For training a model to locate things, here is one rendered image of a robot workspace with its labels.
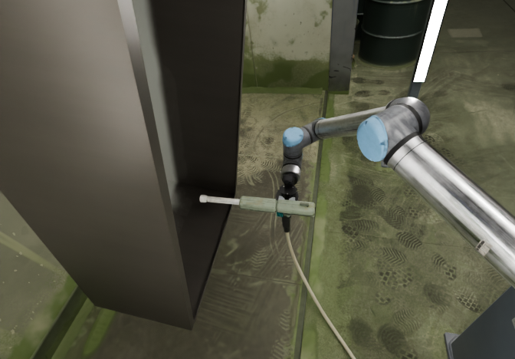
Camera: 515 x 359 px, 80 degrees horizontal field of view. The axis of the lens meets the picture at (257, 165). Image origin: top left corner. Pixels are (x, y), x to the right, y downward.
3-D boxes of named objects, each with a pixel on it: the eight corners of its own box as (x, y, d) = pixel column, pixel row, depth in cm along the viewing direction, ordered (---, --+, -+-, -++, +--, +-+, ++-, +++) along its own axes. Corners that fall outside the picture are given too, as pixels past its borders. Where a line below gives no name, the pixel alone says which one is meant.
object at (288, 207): (314, 228, 139) (316, 199, 122) (313, 237, 136) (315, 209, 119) (212, 217, 149) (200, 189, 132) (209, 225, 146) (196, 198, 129)
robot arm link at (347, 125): (444, 83, 86) (316, 115, 149) (412, 100, 82) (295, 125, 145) (456, 122, 88) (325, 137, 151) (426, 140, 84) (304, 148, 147)
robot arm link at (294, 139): (299, 121, 141) (298, 140, 150) (277, 131, 137) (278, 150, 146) (311, 132, 135) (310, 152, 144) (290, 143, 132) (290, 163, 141)
